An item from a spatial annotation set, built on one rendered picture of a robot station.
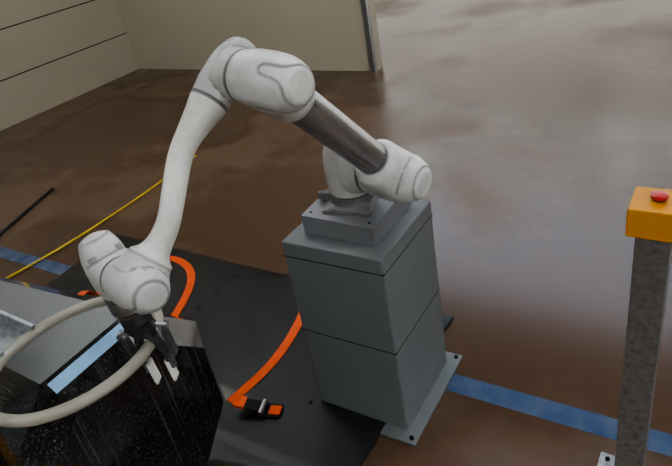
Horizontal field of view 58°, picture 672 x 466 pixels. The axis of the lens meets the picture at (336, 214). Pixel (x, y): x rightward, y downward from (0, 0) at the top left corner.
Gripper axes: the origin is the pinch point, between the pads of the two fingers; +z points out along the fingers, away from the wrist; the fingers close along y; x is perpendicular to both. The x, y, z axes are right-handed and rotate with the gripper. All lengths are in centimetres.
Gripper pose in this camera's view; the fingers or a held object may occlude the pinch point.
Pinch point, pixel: (163, 369)
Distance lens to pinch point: 168.0
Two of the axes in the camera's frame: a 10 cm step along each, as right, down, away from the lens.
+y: -9.7, 2.3, 1.3
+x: -0.1, 4.6, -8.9
